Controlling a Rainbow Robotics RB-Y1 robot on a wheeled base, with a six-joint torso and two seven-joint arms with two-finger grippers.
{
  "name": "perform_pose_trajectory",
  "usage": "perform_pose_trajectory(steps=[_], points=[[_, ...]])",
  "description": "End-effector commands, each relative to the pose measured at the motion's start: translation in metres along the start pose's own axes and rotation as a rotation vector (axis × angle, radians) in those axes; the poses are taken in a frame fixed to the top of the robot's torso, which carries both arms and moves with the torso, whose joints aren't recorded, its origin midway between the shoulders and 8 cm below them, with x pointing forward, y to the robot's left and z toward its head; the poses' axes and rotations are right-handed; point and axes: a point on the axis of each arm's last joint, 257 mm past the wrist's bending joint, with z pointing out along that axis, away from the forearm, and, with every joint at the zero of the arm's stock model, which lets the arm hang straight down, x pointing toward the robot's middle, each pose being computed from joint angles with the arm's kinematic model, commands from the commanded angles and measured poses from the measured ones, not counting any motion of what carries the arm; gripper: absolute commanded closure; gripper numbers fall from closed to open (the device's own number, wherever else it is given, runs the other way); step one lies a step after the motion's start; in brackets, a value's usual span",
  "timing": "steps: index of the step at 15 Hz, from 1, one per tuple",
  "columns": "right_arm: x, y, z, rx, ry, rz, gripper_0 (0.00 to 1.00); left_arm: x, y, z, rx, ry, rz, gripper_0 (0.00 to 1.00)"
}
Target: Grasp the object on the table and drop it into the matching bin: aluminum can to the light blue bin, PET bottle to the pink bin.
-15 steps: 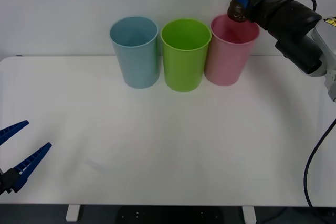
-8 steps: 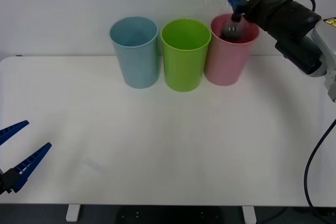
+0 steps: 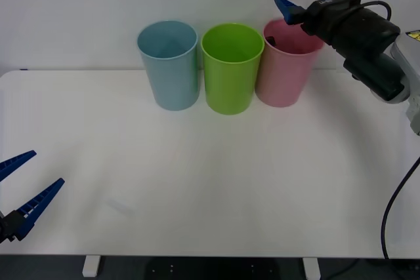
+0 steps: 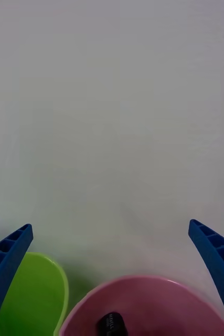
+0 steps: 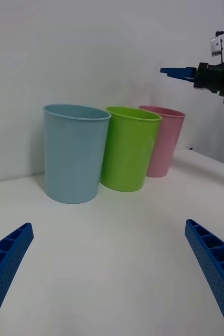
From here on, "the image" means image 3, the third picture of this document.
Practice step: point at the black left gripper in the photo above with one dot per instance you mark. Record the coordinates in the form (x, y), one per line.
(6, 229)

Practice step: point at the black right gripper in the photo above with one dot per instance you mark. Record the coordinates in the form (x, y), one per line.
(325, 17)

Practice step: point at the clear plastic bottle black cap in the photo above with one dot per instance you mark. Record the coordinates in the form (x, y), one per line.
(271, 40)

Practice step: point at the silver and black right arm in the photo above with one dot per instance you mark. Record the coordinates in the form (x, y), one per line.
(370, 34)

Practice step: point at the pink plastic bin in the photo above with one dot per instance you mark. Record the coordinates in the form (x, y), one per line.
(282, 76)

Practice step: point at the white table leg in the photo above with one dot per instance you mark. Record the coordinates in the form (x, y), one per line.
(311, 268)
(90, 266)

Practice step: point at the green plastic bin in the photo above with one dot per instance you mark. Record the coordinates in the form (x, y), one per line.
(229, 80)

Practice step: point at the pale blue plastic bin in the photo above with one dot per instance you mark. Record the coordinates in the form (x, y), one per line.
(170, 76)

